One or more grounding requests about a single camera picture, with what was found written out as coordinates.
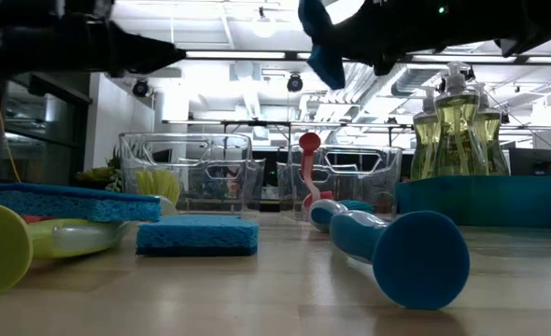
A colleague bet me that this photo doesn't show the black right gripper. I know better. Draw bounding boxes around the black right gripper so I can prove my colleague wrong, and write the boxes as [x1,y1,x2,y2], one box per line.
[313,0,438,77]

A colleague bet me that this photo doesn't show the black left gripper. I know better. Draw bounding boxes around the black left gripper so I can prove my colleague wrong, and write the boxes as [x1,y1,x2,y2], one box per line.
[0,7,186,86]

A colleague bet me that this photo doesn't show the blue scrub sponge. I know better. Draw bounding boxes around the blue scrub sponge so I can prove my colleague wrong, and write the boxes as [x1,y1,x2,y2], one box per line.
[135,214,260,257]
[0,181,162,223]
[297,0,346,91]

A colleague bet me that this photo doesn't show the green dish soap pump bottle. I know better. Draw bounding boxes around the green dish soap pump bottle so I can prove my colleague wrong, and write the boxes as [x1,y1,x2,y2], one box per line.
[432,61,481,177]
[471,82,511,177]
[410,86,443,182]

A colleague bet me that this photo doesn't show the small clear plastic bin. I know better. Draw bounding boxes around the small clear plastic bin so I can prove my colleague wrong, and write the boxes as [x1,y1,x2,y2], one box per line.
[277,143,405,221]

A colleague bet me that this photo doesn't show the blue dish brush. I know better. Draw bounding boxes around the blue dish brush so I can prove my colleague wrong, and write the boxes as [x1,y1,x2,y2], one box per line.
[308,198,472,312]

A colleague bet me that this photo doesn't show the yellow-green dish brush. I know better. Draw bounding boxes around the yellow-green dish brush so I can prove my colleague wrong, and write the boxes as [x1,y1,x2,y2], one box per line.
[0,168,182,296]

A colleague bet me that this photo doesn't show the long ceiling light strip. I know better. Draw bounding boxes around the long ceiling light strip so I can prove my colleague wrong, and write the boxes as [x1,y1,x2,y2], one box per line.
[184,49,551,65]

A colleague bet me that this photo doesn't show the round ceiling lamp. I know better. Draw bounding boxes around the round ceiling lamp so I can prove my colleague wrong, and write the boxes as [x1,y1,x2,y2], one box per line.
[250,7,278,39]

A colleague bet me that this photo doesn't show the large clear plastic bin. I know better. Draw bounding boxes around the large clear plastic bin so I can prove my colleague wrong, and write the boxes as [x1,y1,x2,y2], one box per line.
[119,132,267,217]

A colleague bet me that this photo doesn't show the small potted succulent plant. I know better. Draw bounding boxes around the small potted succulent plant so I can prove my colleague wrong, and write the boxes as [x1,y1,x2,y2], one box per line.
[75,145,123,193]

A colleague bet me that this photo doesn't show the teal plastic bin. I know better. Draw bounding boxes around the teal plastic bin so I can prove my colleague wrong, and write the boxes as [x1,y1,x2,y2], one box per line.
[396,175,551,229]

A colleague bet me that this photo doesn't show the black monitor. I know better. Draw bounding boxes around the black monitor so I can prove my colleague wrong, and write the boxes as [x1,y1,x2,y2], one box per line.
[509,147,551,177]

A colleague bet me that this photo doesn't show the yellow hanging cable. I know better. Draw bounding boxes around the yellow hanging cable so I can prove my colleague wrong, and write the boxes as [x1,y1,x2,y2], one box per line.
[0,77,22,183]

